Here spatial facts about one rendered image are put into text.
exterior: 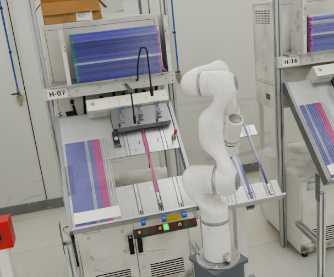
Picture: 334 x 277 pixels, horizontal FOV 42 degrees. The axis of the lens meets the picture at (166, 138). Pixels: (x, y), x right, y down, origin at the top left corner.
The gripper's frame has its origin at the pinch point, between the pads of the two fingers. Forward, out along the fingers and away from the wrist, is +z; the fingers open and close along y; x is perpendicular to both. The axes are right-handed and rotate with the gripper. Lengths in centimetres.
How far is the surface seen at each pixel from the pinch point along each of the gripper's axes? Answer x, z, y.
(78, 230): -13, 19, -81
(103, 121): 50, 9, -58
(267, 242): 1, 113, 49
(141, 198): -2.4, 18.2, -46.2
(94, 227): -13, 20, -73
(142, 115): 43, 1, -37
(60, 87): 60, -13, -79
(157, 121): 38.9, 4.5, -28.2
